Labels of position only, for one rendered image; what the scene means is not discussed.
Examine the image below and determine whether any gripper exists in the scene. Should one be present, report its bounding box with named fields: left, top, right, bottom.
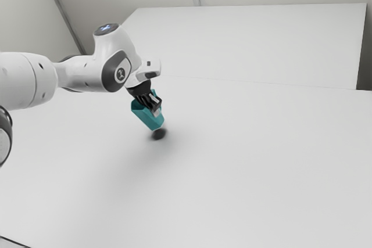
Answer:
left=126, top=80, right=162, bottom=116

